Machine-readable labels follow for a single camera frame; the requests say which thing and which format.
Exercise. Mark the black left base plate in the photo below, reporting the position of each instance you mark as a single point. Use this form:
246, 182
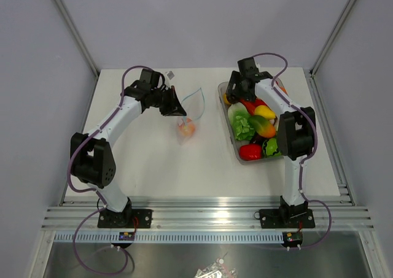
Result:
138, 218

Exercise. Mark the left aluminium frame post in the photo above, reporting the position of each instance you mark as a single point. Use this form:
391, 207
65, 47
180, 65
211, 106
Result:
80, 44

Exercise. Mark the white slotted cable duct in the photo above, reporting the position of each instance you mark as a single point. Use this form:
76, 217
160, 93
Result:
147, 237

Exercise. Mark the dark purple toy eggplant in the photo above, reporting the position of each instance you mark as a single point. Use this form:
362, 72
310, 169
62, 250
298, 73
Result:
257, 139

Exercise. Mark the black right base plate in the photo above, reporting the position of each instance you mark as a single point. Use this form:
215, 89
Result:
272, 219

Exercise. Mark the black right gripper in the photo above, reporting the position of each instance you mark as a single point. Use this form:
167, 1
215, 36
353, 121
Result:
235, 78

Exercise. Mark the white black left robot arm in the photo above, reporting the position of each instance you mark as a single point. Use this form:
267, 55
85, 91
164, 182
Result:
92, 165

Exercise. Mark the clear zip top bag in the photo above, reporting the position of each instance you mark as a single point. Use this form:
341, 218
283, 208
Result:
194, 105

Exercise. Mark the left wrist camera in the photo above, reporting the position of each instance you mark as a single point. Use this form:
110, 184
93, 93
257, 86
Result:
168, 77

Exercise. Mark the bag of small parts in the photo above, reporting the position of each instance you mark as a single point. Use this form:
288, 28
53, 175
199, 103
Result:
217, 269

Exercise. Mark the green striped toy watermelon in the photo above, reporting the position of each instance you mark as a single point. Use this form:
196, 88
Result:
270, 148

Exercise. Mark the red toy chili pepper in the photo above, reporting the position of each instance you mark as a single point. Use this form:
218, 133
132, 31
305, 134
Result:
251, 106

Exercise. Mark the aluminium mounting rail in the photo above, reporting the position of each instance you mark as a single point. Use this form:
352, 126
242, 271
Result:
208, 214

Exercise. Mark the orange pink toy peach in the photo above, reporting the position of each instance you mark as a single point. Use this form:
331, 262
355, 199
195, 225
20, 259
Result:
186, 127

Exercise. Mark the green white toy cabbage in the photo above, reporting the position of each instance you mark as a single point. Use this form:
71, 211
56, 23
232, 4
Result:
239, 121

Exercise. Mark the green orange toy mango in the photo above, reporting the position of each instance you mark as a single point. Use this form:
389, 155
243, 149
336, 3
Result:
262, 126

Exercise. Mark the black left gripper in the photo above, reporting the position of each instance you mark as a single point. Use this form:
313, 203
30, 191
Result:
174, 108

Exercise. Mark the right aluminium frame post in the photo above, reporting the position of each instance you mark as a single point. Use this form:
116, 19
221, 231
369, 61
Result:
335, 32

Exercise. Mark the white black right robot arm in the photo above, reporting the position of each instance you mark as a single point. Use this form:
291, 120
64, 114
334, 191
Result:
297, 142

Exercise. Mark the yellow toy pear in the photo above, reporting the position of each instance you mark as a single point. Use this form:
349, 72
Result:
265, 112

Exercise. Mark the white toy radish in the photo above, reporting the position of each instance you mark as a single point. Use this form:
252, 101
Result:
275, 123

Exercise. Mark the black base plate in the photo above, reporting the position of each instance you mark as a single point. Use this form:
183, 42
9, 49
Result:
138, 218
272, 219

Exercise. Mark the small yellow toy fruit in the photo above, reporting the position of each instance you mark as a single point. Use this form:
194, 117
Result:
226, 101

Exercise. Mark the red toy bell pepper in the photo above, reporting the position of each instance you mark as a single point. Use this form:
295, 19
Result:
250, 152

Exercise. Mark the clear plastic food bin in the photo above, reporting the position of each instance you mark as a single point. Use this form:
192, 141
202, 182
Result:
235, 144

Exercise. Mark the aluminium frame post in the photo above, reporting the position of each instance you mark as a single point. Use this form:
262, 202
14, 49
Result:
80, 44
335, 32

